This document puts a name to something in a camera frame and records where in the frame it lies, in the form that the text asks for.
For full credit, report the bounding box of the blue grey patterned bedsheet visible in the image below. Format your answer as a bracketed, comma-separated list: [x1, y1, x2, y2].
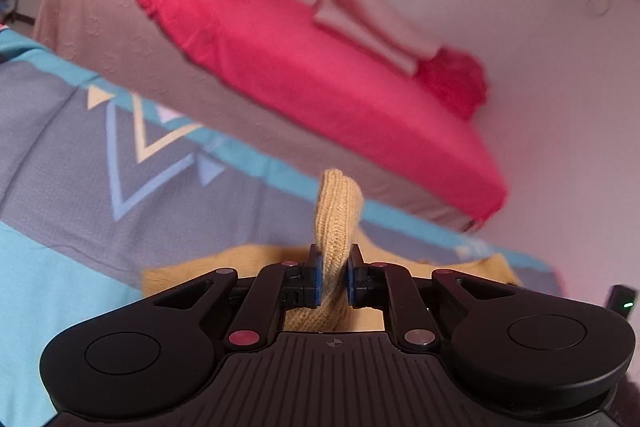
[0, 24, 564, 427]

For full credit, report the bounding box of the crumpled red cloth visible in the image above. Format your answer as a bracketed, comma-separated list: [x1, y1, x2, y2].
[416, 47, 489, 121]

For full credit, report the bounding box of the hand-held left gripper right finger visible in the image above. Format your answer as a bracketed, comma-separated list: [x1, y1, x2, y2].
[346, 244, 532, 353]

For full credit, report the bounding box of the beige mattress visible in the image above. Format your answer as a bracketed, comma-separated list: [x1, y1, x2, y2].
[32, 0, 482, 234]

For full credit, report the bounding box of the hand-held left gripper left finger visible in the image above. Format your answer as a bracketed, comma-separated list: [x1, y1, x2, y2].
[152, 244, 324, 353]

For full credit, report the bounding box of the red covered bed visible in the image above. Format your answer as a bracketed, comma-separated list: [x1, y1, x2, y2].
[57, 0, 509, 221]

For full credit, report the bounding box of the tan cable knit cardigan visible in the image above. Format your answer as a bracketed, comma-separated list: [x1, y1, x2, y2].
[141, 168, 524, 334]

